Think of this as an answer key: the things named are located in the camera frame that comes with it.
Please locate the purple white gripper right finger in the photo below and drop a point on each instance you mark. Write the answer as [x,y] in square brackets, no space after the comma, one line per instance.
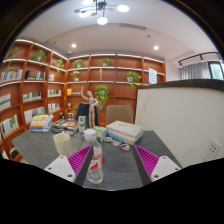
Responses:
[152,167]

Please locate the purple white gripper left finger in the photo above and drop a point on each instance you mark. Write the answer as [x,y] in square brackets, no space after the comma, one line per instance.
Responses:
[74,167]

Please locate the clear plastic water bottle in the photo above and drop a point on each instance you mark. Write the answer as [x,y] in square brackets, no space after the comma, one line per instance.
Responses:
[95,170]

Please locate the cream ceramic mug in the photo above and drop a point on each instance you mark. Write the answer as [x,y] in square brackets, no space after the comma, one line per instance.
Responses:
[63,144]

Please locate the flat books on table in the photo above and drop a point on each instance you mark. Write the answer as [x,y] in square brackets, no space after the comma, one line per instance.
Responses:
[66,126]

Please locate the stack of white books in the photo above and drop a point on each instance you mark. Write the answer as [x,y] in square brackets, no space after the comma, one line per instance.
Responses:
[126,132]

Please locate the green white small box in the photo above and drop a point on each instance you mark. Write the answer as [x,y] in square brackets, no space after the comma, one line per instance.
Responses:
[100,133]

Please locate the tall white green carton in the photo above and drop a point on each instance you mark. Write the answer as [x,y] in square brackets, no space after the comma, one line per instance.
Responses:
[82,123]

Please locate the colourful book stack left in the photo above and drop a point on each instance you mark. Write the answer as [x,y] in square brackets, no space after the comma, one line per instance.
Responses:
[41,123]

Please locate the dark office chair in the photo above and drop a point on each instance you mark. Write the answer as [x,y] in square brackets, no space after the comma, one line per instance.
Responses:
[83,110]

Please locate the tan upholstered chair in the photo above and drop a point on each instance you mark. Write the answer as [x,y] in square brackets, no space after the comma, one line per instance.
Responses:
[119,112]

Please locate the wooden artist mannequin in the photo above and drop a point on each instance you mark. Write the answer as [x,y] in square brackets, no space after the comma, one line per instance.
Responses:
[92,103]

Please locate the hanging green ivy plant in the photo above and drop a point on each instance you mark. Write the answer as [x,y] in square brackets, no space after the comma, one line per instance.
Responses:
[101,92]

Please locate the potted plant right shelf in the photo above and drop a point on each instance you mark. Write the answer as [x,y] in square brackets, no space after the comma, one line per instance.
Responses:
[133,78]

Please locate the grey window curtain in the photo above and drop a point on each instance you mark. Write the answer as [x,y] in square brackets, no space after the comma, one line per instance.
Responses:
[196,71]

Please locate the ceiling chandelier lamp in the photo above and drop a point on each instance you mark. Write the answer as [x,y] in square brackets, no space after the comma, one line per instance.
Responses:
[98,8]

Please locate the white wall power socket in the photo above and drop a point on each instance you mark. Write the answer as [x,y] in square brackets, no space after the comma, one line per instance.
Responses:
[212,150]

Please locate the wooden wall bookshelf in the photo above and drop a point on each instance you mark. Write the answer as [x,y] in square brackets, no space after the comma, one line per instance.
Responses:
[35,78]

